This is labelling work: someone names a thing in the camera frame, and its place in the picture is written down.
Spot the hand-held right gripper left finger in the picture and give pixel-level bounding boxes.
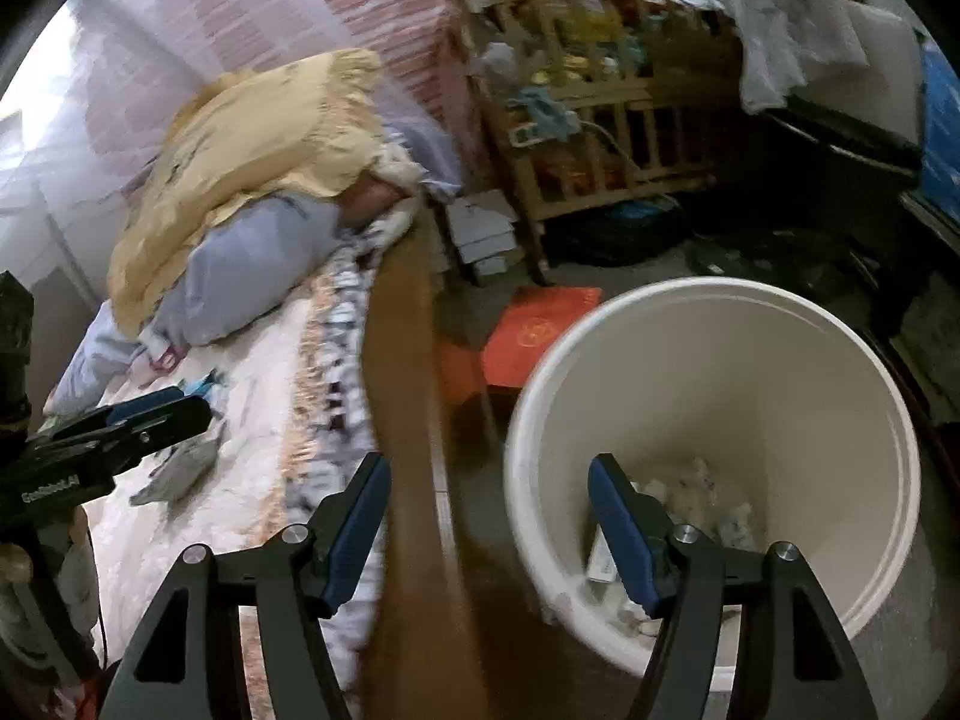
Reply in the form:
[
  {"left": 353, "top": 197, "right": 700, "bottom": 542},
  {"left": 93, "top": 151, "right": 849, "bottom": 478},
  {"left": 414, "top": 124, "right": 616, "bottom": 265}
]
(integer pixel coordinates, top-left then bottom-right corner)
[{"left": 97, "top": 452, "right": 392, "bottom": 720}]

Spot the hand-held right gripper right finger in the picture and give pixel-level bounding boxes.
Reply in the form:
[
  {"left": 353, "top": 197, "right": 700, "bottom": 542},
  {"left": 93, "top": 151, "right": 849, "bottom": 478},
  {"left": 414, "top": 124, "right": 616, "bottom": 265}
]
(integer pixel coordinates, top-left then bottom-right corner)
[{"left": 587, "top": 454, "right": 878, "bottom": 720}]

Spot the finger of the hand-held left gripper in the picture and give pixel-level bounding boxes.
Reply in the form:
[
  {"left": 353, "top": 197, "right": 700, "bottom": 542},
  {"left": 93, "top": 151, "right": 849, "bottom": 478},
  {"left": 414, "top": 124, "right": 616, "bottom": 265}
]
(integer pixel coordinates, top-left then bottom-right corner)
[
  {"left": 49, "top": 396, "right": 212, "bottom": 475},
  {"left": 103, "top": 387, "right": 187, "bottom": 422}
]

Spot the white green medicine box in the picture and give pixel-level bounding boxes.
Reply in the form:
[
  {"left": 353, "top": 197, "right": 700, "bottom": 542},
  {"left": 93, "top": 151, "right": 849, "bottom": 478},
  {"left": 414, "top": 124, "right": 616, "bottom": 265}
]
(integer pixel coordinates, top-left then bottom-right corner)
[{"left": 589, "top": 529, "right": 623, "bottom": 586}]

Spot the grey tissue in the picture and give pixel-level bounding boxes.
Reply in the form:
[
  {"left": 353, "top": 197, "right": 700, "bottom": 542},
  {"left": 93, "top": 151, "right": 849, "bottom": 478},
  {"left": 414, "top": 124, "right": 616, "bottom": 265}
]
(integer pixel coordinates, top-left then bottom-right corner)
[{"left": 131, "top": 439, "right": 218, "bottom": 507}]

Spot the white tissue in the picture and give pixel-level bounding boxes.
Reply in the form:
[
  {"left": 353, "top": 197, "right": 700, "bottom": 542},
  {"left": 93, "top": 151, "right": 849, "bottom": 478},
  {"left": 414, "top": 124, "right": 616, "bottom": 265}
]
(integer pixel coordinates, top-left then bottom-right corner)
[{"left": 637, "top": 456, "right": 758, "bottom": 550}]

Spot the cream plastic bucket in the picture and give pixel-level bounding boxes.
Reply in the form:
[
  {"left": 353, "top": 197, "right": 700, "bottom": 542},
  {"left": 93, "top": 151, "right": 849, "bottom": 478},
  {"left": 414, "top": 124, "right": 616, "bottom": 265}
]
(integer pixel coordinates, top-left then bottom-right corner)
[{"left": 502, "top": 277, "right": 922, "bottom": 695}]

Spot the pink quilted bedspread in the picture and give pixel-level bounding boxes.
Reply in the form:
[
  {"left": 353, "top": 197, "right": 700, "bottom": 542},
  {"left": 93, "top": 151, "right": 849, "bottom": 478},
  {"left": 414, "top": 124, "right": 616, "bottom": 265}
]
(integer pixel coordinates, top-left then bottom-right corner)
[{"left": 45, "top": 300, "right": 361, "bottom": 691}]

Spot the pale fuzzy clothing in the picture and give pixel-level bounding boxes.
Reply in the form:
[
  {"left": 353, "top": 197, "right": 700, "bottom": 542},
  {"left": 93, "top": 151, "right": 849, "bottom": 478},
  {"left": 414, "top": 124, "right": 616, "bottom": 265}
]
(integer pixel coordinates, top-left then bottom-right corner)
[{"left": 0, "top": 517, "right": 102, "bottom": 720}]

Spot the patterned fringed blanket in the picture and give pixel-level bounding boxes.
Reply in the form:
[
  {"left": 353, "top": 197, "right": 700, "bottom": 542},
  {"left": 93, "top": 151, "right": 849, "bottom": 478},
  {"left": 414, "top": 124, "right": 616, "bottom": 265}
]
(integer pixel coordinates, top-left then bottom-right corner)
[{"left": 225, "top": 232, "right": 421, "bottom": 661}]

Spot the light blue quilt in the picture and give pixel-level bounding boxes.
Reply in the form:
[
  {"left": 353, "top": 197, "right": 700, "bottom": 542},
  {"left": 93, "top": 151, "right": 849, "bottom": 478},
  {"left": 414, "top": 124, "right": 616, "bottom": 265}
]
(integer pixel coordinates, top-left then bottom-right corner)
[{"left": 45, "top": 97, "right": 466, "bottom": 421}]

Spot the yellow ruffled pillow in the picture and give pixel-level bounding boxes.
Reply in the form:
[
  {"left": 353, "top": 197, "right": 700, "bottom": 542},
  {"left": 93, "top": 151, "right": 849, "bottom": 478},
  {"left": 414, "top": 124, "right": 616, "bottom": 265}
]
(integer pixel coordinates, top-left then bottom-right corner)
[{"left": 109, "top": 49, "right": 391, "bottom": 335}]

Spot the white floral cloth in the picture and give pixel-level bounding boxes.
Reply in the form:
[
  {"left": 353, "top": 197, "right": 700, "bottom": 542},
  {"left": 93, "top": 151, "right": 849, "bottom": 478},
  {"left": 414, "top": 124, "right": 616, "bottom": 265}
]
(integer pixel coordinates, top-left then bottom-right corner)
[{"left": 352, "top": 146, "right": 428, "bottom": 256}]

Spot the pink cloth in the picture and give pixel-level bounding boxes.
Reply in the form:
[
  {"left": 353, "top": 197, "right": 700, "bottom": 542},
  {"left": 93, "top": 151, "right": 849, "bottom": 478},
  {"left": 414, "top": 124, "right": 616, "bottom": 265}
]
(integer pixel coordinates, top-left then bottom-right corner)
[{"left": 337, "top": 172, "right": 413, "bottom": 233}]

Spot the black plastic bag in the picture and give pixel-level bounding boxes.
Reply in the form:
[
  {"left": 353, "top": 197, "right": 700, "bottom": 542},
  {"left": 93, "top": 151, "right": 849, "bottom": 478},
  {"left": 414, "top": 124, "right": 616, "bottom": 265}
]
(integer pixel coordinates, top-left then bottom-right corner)
[{"left": 540, "top": 195, "right": 691, "bottom": 267}]

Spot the white mosquito net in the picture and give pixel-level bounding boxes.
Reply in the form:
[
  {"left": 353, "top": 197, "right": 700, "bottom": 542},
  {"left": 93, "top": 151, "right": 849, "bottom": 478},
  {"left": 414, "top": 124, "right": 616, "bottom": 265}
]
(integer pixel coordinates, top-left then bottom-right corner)
[{"left": 0, "top": 0, "right": 421, "bottom": 316}]

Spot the wooden baby crib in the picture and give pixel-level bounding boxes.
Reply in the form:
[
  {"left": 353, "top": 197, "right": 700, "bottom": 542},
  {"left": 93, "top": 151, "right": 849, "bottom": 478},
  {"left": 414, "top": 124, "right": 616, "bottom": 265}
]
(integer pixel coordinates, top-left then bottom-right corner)
[{"left": 457, "top": 0, "right": 743, "bottom": 278}]

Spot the pink striped curtain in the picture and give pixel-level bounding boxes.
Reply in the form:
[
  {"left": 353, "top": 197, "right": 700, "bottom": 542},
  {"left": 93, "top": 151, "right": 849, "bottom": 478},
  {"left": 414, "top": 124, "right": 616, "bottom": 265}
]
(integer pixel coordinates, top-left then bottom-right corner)
[{"left": 285, "top": 0, "right": 462, "bottom": 117}]

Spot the pile of colourful clothes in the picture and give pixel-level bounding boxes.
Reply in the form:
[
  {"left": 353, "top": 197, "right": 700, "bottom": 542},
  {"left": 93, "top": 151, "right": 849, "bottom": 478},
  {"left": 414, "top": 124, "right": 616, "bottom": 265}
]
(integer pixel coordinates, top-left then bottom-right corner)
[{"left": 495, "top": 0, "right": 676, "bottom": 91}]

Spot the blue tissue package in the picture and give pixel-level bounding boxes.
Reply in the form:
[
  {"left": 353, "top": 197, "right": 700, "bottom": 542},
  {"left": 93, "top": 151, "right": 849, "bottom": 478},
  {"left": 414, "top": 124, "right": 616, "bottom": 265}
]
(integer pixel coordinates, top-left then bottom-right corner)
[{"left": 919, "top": 45, "right": 960, "bottom": 203}]

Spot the white plastic bag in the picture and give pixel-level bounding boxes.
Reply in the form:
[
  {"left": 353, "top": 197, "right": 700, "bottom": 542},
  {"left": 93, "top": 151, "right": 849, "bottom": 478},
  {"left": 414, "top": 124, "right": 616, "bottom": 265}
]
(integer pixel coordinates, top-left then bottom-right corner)
[{"left": 675, "top": 0, "right": 923, "bottom": 117}]

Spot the brown wooden bed frame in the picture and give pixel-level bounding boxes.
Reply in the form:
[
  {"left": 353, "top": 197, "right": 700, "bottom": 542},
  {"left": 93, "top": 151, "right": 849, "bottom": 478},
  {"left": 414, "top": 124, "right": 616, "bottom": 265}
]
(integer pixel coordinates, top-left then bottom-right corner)
[{"left": 360, "top": 202, "right": 481, "bottom": 720}]

